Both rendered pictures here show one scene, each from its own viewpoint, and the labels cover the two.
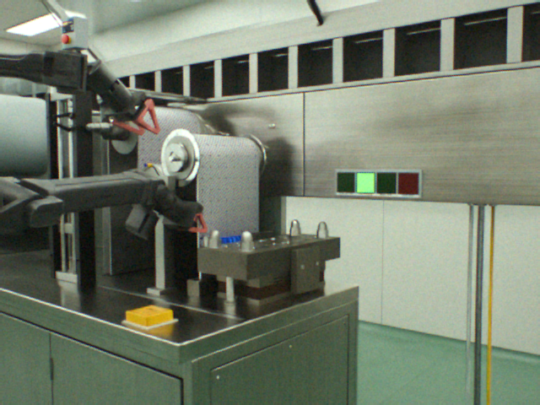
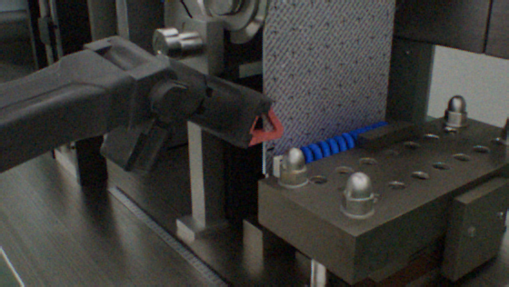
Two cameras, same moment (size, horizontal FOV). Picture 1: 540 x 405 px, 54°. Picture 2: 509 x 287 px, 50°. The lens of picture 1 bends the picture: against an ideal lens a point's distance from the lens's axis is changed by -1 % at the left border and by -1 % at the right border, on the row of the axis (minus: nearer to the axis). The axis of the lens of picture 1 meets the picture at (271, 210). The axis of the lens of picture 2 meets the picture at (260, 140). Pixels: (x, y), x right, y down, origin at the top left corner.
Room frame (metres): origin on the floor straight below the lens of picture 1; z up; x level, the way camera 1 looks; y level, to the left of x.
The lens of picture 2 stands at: (0.71, 0.04, 1.33)
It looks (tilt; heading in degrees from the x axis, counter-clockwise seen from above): 22 degrees down; 13
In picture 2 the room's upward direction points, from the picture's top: straight up
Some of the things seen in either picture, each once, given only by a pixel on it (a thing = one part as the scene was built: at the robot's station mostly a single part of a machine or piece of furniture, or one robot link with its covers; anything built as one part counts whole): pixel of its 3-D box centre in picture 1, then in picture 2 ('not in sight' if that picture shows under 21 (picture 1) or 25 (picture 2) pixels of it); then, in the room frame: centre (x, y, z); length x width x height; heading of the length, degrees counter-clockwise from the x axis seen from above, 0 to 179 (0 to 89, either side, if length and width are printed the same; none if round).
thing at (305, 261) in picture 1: (306, 269); (478, 228); (1.35, -0.09, 0.96); 0.10 x 0.03 x 0.11; 141
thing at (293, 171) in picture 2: (214, 238); (293, 164); (1.29, 0.14, 1.05); 0.04 x 0.04 x 0.04
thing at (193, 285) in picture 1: (231, 279); (327, 206); (1.44, 0.11, 0.92); 0.28 x 0.04 x 0.04; 141
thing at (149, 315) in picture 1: (149, 315); not in sight; (1.10, 0.26, 0.91); 0.07 x 0.07 x 0.02; 51
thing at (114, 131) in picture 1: (115, 128); not in sight; (1.52, 0.44, 1.33); 0.06 x 0.06 x 0.06; 51
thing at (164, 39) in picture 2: not in sight; (166, 44); (1.34, 0.31, 1.18); 0.04 x 0.02 x 0.04; 51
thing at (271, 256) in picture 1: (274, 252); (413, 180); (1.39, -0.01, 1.00); 0.40 x 0.16 x 0.06; 141
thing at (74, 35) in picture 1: (72, 33); not in sight; (1.75, 0.64, 1.66); 0.07 x 0.07 x 0.10; 59
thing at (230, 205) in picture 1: (229, 213); (331, 90); (1.44, 0.11, 1.10); 0.23 x 0.01 x 0.18; 141
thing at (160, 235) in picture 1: (160, 234); (196, 131); (1.37, 0.29, 1.05); 0.06 x 0.05 x 0.31; 141
